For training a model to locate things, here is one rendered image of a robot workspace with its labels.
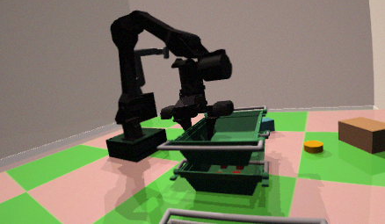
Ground blue cube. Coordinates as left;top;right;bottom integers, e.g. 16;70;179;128
260;118;275;132

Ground brown rectangular block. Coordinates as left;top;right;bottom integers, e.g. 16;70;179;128
338;117;385;155

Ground orange flat cylinder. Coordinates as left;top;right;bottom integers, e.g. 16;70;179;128
303;141;323;154

